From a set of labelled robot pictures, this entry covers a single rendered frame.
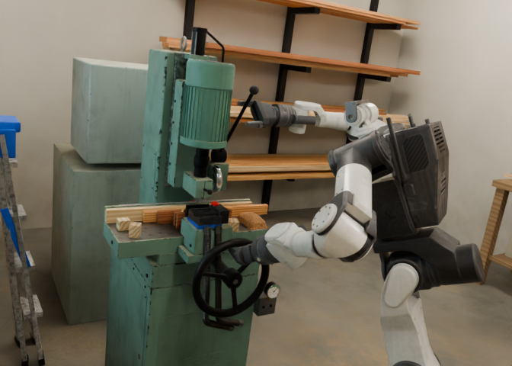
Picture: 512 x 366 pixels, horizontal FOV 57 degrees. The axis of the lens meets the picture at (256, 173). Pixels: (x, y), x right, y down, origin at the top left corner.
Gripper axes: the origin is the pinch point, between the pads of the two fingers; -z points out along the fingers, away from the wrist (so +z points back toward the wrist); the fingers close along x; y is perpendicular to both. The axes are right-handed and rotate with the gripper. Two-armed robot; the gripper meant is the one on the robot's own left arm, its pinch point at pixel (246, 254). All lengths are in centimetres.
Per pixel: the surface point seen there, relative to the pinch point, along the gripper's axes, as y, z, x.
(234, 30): 178, -193, 158
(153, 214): 22.8, -35.5, -13.4
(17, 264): 23, -106, -55
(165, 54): 80, -24, 4
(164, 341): -23, -44, -20
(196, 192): 26.2, -27.4, 2.0
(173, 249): 8.2, -25.9, -13.3
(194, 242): 8.5, -14.8, -9.6
